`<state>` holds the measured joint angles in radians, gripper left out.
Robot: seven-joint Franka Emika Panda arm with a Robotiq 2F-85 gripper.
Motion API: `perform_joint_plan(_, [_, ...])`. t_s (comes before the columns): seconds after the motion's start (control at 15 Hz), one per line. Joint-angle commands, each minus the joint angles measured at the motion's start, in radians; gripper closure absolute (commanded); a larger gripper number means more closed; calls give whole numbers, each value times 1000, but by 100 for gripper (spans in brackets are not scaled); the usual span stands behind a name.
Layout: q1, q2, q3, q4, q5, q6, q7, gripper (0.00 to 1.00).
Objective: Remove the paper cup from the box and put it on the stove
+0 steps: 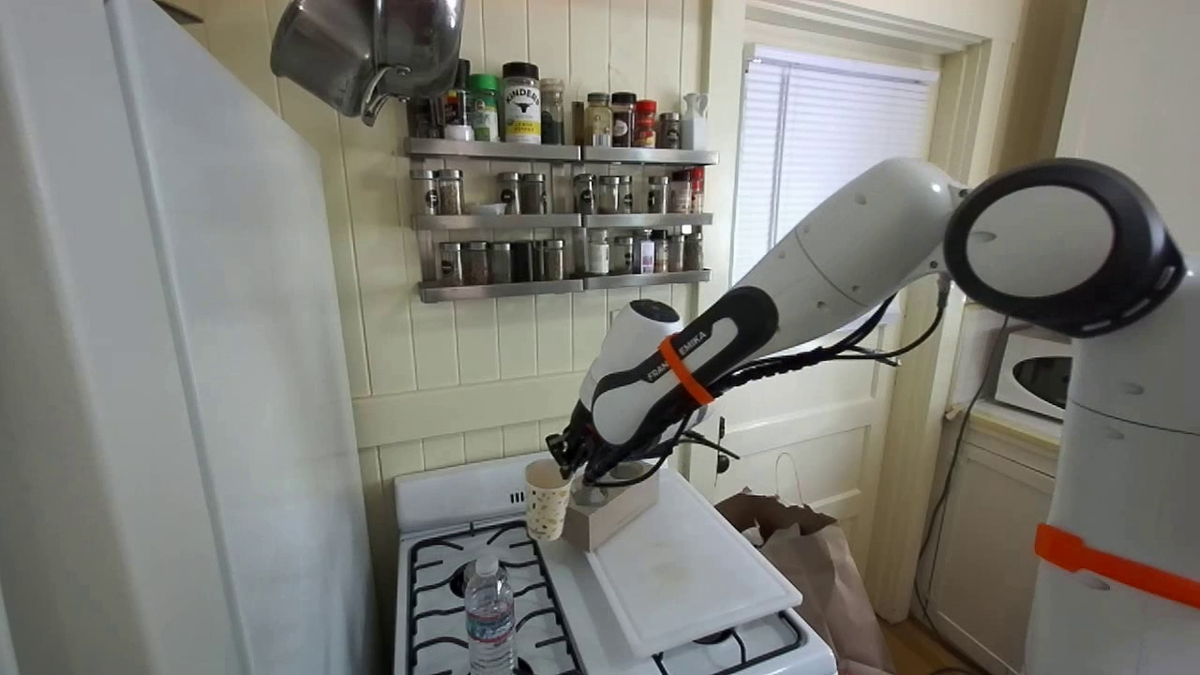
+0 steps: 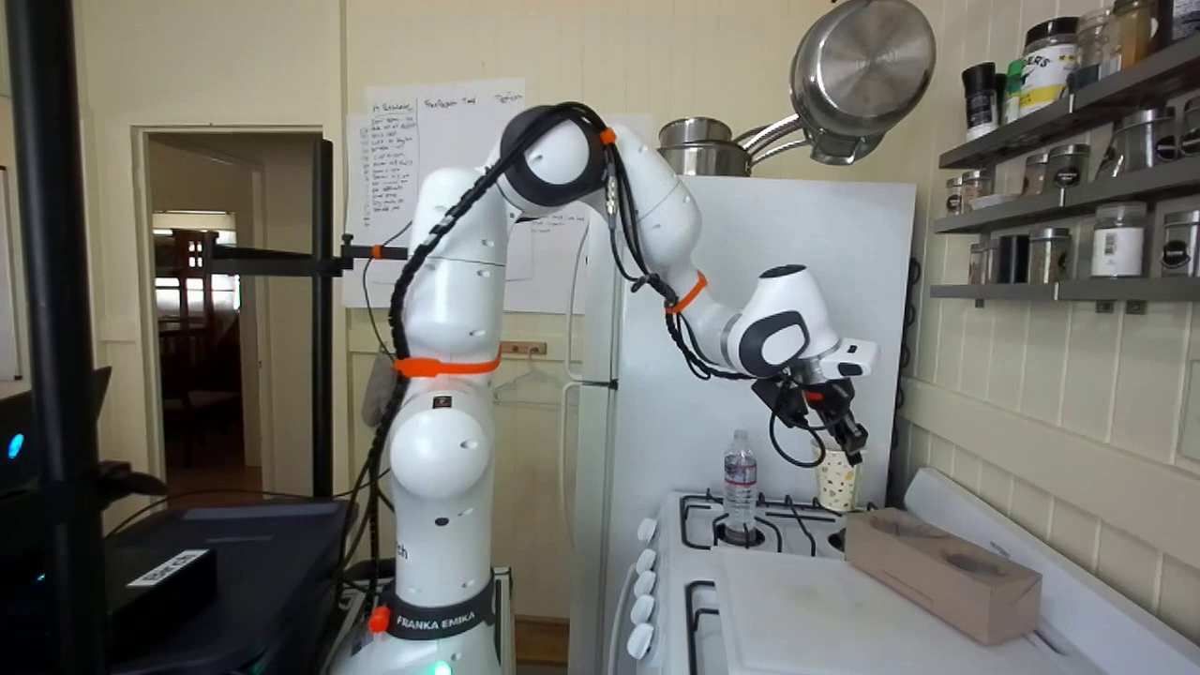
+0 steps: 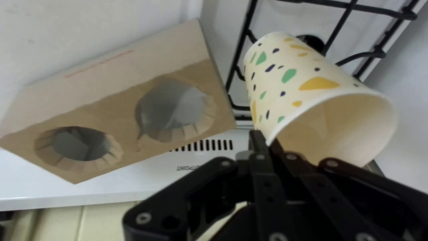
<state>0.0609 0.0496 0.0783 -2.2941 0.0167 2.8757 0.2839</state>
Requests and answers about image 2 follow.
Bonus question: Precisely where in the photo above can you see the brown cardboard box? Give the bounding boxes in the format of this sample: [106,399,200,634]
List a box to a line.
[841,502,1045,648]

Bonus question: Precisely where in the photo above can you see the metal wall spice rack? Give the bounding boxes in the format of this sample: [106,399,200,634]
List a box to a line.
[926,35,1200,317]

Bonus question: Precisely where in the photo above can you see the dark black-lid spice jar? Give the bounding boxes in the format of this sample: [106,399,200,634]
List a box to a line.
[960,62,1004,143]

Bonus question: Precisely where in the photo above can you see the clear plastic water bottle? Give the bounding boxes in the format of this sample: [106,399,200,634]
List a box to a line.
[719,423,764,545]

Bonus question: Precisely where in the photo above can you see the black vertical stand pole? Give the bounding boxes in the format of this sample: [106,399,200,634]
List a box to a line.
[4,0,114,675]

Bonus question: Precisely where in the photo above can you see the white gas stove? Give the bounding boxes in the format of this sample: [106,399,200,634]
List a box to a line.
[605,464,1200,675]

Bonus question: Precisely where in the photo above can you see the black box with label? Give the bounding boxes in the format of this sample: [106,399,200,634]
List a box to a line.
[100,540,223,632]

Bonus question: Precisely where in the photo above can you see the handwritten paper sheets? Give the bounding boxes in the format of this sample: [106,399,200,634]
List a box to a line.
[344,80,594,319]

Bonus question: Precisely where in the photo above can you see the white-label glass spice jar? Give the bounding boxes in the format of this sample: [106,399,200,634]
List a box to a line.
[1089,204,1153,282]

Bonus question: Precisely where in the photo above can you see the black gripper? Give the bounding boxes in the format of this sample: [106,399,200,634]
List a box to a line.
[750,360,873,468]

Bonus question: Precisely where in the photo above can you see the small hanging steel saucepan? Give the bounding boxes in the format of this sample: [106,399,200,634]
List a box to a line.
[656,114,759,182]

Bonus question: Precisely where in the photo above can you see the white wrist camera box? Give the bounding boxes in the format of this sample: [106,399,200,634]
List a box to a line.
[829,337,880,382]

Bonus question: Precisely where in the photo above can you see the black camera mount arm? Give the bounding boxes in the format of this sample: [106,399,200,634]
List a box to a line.
[201,132,413,502]

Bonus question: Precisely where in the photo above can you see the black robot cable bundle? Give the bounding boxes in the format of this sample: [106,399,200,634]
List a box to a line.
[381,103,621,380]

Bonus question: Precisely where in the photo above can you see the white refrigerator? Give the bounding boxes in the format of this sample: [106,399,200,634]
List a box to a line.
[568,173,920,675]

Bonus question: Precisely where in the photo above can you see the large hanging steel pan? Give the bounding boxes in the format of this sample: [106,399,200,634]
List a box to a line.
[746,0,940,169]

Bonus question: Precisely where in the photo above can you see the black stove burner grate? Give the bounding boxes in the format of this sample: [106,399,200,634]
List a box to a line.
[680,577,731,675]
[676,487,854,564]

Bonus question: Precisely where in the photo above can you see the large white-label spice jar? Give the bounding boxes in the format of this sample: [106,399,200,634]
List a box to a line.
[1013,17,1089,124]

